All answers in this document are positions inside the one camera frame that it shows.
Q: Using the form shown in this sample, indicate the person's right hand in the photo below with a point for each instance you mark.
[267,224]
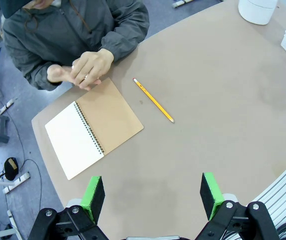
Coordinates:
[56,73]

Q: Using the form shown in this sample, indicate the person in grey jacket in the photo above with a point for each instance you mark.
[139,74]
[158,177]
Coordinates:
[58,30]

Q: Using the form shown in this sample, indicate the white ribbed panel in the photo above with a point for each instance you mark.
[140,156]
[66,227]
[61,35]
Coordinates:
[283,195]

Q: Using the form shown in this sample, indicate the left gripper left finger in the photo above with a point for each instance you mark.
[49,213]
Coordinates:
[93,200]

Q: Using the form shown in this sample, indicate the person's left forearm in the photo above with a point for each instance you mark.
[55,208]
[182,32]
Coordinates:
[128,40]

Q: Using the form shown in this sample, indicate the person's right forearm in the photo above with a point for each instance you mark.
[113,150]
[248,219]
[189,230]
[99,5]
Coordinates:
[38,75]

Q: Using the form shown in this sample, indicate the white round lidded bin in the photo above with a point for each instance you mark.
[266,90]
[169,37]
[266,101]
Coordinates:
[258,12]

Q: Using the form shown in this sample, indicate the yellow pencil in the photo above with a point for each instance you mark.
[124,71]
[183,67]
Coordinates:
[153,100]

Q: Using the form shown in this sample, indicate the black baseball cap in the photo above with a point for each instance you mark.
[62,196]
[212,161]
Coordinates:
[10,8]

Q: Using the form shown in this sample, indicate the person's left hand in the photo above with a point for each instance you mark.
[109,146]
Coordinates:
[90,67]

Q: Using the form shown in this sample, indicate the black pouch tan patch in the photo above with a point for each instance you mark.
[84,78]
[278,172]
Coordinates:
[10,170]

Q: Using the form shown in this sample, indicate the spiral notebook kraft cover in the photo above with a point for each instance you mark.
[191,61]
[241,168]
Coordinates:
[113,117]

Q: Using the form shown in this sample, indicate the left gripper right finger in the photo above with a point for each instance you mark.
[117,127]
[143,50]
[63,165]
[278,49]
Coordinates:
[211,197]

